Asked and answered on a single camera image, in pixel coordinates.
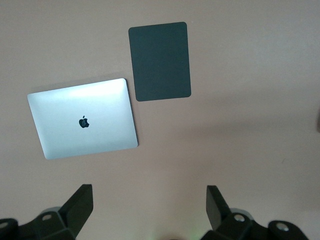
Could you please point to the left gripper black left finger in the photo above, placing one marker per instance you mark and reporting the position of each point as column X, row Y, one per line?
column 77, row 210

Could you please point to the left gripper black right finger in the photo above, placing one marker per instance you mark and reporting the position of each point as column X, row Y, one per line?
column 216, row 207

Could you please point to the black mouse pad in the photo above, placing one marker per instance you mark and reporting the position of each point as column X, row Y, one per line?
column 160, row 62

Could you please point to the silver closed laptop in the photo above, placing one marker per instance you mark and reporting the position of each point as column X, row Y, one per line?
column 75, row 140

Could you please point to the brown table cover mat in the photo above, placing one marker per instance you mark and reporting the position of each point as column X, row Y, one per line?
column 237, row 75

